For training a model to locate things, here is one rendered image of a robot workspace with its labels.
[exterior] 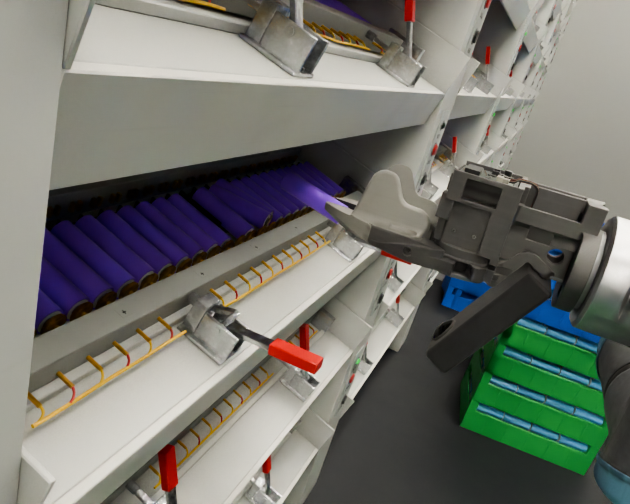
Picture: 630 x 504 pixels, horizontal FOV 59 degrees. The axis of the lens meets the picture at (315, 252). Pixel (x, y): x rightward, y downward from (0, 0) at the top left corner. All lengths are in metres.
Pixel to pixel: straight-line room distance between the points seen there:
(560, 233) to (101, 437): 0.34
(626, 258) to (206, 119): 0.30
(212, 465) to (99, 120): 0.44
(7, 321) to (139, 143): 0.08
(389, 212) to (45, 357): 0.27
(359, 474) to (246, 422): 0.57
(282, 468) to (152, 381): 0.56
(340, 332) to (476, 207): 0.45
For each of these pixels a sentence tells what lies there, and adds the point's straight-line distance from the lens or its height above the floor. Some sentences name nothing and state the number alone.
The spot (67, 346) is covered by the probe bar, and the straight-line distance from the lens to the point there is 0.32.
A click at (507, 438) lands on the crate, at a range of 1.46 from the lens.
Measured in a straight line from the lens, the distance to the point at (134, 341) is 0.36.
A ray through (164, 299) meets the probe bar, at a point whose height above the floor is 0.58.
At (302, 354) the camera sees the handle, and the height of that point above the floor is 0.57.
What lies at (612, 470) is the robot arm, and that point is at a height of 0.51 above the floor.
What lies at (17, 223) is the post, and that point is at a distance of 0.18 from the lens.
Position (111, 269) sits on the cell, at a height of 0.58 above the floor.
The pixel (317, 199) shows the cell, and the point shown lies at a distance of 0.49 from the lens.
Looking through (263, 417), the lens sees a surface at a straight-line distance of 0.65.
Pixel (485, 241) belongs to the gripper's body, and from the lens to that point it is 0.44.
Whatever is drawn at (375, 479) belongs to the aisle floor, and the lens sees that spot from 1.19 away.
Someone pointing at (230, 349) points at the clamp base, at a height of 0.55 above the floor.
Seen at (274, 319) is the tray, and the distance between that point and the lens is 0.45.
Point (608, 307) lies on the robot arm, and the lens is 0.44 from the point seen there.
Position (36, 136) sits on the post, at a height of 0.71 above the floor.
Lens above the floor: 0.76
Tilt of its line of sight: 21 degrees down
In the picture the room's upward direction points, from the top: 17 degrees clockwise
